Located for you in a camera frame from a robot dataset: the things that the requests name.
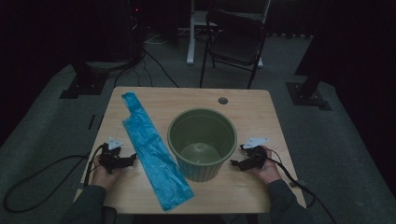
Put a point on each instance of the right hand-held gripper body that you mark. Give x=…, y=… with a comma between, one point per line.
x=257, y=157

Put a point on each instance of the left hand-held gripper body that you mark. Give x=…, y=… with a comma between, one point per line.
x=109, y=158

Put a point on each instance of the blue plastic bag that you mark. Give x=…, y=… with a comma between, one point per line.
x=152, y=152

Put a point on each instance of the green ribbed plastic bin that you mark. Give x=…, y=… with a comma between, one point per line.
x=202, y=127

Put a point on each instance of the person's right hand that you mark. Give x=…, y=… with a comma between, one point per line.
x=269, y=172

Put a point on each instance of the person's left hand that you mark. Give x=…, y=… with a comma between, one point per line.
x=102, y=179

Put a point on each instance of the black stand base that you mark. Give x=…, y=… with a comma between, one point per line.
x=306, y=96
x=84, y=85

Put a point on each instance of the black folding chair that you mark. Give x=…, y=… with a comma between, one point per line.
x=233, y=46

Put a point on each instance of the dark equipment rack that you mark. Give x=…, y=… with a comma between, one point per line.
x=135, y=31

